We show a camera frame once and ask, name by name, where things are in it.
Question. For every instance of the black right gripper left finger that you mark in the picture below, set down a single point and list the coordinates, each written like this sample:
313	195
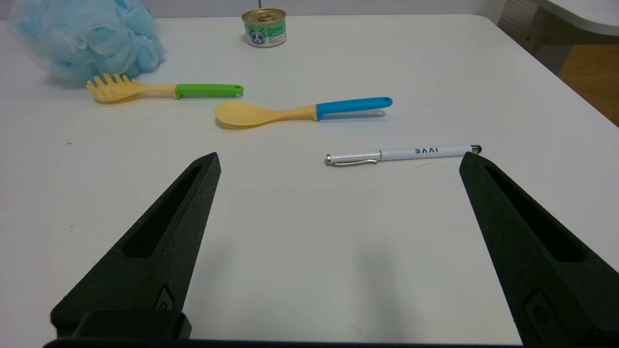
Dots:
159	270

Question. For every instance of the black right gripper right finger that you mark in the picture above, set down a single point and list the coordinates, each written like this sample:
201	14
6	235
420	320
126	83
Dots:
556	285

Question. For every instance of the light blue mesh bath sponge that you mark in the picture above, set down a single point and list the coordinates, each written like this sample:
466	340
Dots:
82	38

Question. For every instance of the white pen silver clip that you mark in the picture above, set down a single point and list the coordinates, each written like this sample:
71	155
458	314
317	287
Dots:
411	152

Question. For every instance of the white perforated table panel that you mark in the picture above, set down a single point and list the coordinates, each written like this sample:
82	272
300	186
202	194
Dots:
522	29

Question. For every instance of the small cat food can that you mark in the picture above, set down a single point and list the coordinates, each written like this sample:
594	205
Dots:
264	30

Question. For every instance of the white side table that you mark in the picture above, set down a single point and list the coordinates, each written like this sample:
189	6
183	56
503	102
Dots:
585	12

